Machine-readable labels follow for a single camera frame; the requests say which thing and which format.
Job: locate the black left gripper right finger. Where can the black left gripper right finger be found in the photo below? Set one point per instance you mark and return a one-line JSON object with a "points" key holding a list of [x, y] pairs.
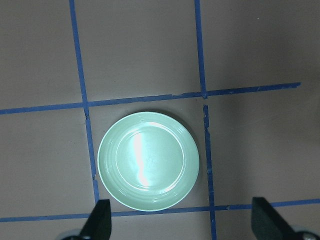
{"points": [[268, 224]]}

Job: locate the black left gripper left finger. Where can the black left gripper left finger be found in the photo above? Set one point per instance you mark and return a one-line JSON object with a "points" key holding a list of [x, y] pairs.
{"points": [[99, 223]]}

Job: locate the green plate left side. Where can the green plate left side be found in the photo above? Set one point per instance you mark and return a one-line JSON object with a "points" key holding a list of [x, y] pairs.
{"points": [[148, 161]]}

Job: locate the brown paper table mat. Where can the brown paper table mat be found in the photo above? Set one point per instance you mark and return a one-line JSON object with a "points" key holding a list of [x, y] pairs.
{"points": [[243, 76]]}

